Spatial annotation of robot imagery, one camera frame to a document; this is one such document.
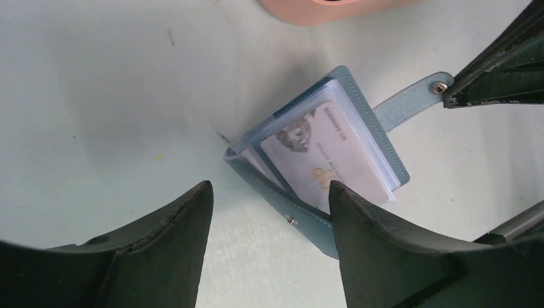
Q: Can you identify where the blue card holder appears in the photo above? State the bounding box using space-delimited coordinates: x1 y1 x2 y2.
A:
224 66 454 258

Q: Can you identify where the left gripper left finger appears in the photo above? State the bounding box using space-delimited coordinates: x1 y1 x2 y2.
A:
1 181 214 307

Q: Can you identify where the pink oval tray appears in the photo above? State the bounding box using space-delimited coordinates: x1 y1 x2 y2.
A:
259 0 416 26

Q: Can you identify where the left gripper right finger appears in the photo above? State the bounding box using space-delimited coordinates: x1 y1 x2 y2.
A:
329 181 543 307

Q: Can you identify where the white portrait card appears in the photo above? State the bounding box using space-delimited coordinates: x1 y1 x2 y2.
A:
260 101 396 213

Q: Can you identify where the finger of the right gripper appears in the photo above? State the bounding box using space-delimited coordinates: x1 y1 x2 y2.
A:
474 201 543 244
443 0 543 108

